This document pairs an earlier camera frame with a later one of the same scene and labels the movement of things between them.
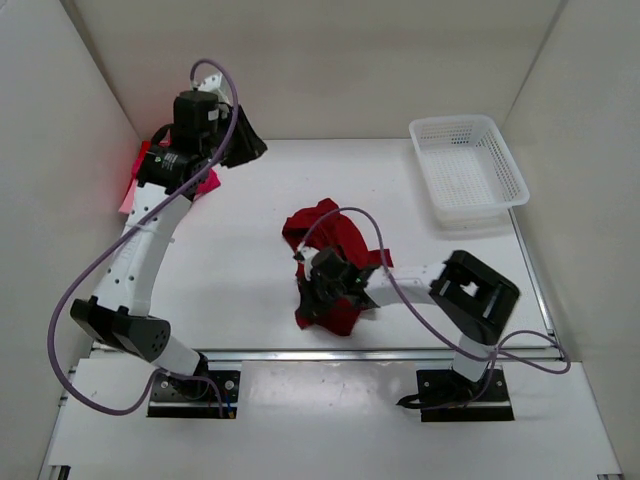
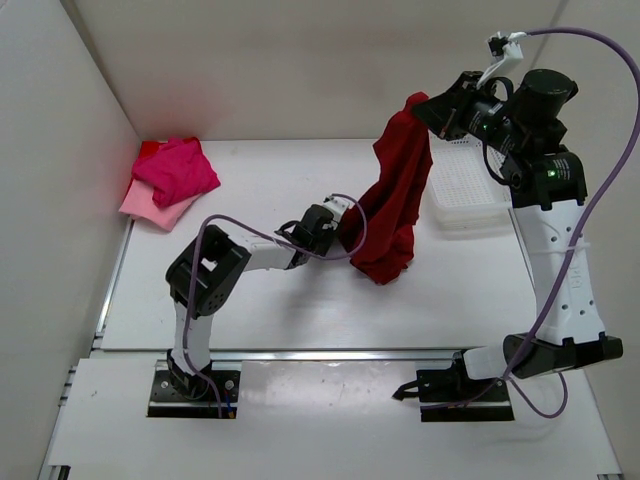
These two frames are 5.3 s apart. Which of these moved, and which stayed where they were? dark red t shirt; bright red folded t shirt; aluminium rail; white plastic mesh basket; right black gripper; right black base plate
Moved: dark red t shirt; right black gripper
Stayed: bright red folded t shirt; white plastic mesh basket; aluminium rail; right black base plate
